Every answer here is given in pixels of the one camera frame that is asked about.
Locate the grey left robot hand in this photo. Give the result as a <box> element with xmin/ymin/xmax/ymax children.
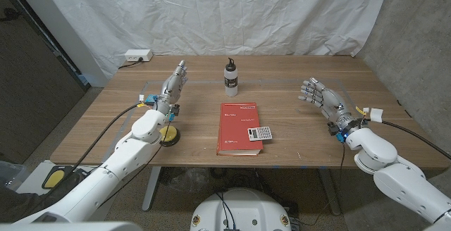
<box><xmin>154</xmin><ymin>60</ymin><xmax>189</xmax><ymax>118</ymax></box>

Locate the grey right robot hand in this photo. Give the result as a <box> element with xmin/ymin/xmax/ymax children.
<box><xmin>298</xmin><ymin>77</ymin><xmax>364</xmax><ymax>137</ymax></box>

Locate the white pocket calculator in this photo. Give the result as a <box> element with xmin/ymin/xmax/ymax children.
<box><xmin>247</xmin><ymin>126</ymin><xmax>273</xmax><ymax>142</ymax></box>

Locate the white bottle with black cap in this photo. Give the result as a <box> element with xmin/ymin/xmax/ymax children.
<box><xmin>223</xmin><ymin>57</ymin><xmax>239</xmax><ymax>97</ymax></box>

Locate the red hardcover notebook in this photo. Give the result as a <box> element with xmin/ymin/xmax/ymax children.
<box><xmin>216</xmin><ymin>101</ymin><xmax>264</xmax><ymax>156</ymax></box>

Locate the white power strip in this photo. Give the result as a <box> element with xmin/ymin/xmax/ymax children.
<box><xmin>124</xmin><ymin>49</ymin><xmax>154</xmax><ymax>63</ymax></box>

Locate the yellow push button black base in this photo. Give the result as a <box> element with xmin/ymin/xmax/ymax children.
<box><xmin>159</xmin><ymin>125</ymin><xmax>182</xmax><ymax>148</ymax></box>

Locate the white wrinkled backdrop sheet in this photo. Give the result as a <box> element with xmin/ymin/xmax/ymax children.
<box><xmin>35</xmin><ymin>0</ymin><xmax>395</xmax><ymax>80</ymax></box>

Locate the grey metal table leg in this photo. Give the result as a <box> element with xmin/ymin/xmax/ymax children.
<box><xmin>319</xmin><ymin>168</ymin><xmax>342</xmax><ymax>216</ymax></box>
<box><xmin>142</xmin><ymin>166</ymin><xmax>162</xmax><ymax>212</ymax></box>

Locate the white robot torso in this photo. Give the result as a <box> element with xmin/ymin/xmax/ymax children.
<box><xmin>190</xmin><ymin>187</ymin><xmax>292</xmax><ymax>231</ymax></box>

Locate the yellow and black foot pedal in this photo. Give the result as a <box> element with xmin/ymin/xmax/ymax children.
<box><xmin>41</xmin><ymin>165</ymin><xmax>77</xmax><ymax>189</ymax></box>

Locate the white floor mat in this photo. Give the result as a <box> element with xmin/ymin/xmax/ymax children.
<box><xmin>13</xmin><ymin>159</ymin><xmax>106</xmax><ymax>196</ymax></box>

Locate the clear plastic bin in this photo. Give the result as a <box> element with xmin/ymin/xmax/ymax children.
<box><xmin>0</xmin><ymin>160</ymin><xmax>29</xmax><ymax>193</ymax></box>

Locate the black power strip cord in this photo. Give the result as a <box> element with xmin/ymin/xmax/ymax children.
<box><xmin>118</xmin><ymin>57</ymin><xmax>144</xmax><ymax>70</ymax></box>

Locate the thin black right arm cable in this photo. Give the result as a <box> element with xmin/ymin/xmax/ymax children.
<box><xmin>295</xmin><ymin>142</ymin><xmax>347</xmax><ymax>227</ymax></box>

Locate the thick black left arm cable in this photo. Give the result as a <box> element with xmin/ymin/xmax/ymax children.
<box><xmin>45</xmin><ymin>102</ymin><xmax>149</xmax><ymax>189</ymax></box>

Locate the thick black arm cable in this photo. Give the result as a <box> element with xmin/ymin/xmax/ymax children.
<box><xmin>45</xmin><ymin>102</ymin><xmax>149</xmax><ymax>189</ymax></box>
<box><xmin>366</xmin><ymin>108</ymin><xmax>451</xmax><ymax>161</ymax></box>

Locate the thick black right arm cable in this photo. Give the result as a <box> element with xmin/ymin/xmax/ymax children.
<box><xmin>366</xmin><ymin>108</ymin><xmax>451</xmax><ymax>161</ymax></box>

